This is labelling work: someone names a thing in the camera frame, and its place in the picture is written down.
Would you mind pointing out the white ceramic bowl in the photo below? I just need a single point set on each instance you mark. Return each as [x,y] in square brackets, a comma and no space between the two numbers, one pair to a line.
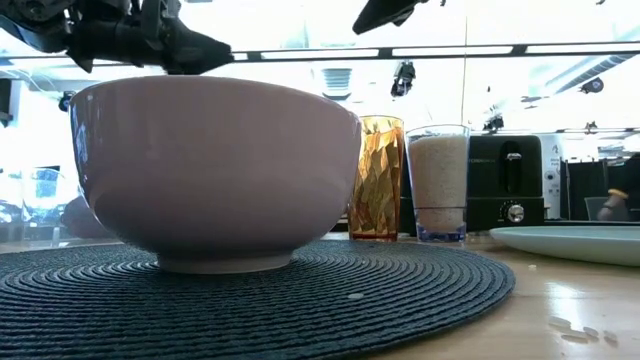
[215,170]

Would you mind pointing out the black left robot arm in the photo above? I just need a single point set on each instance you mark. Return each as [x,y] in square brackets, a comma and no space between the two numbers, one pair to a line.
[30,25]

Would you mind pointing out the black four-slot toaster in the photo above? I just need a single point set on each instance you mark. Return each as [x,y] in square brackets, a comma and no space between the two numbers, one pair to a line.
[490,185]

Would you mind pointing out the black aluminium frame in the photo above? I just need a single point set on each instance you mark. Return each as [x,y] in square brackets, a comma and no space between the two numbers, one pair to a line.
[450,51]

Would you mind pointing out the white crumb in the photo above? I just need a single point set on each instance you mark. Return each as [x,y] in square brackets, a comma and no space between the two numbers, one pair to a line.
[356,296]

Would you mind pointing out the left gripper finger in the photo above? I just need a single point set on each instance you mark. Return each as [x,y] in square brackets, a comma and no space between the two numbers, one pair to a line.
[195,55]

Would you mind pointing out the ceiling air vent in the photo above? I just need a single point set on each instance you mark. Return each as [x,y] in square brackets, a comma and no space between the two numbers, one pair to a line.
[336,82]

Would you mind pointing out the dark round woven placemat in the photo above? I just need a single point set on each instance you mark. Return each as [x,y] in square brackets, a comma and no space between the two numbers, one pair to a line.
[350,280]

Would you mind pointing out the pale green plate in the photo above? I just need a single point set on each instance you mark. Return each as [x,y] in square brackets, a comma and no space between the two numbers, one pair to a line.
[575,245]

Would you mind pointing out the clear glass with milk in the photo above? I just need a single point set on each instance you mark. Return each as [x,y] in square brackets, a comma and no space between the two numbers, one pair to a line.
[438,180]

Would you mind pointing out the person's hand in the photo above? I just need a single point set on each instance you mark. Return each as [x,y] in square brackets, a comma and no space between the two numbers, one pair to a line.
[610,212]

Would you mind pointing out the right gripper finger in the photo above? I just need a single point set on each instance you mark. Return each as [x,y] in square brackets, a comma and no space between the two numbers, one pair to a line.
[382,15]

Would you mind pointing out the amber faceted glass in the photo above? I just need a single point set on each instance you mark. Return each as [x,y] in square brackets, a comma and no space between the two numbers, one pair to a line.
[376,185]

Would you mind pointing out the black ceiling camera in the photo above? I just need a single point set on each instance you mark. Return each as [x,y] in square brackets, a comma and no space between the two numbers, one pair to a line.
[493,123]
[66,101]
[403,79]
[592,85]

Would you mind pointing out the yellow wristband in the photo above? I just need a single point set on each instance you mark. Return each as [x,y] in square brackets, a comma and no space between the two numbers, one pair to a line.
[618,193]

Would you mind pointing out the white appliance with dial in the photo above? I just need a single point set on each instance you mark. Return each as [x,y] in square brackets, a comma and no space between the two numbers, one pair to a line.
[552,170]

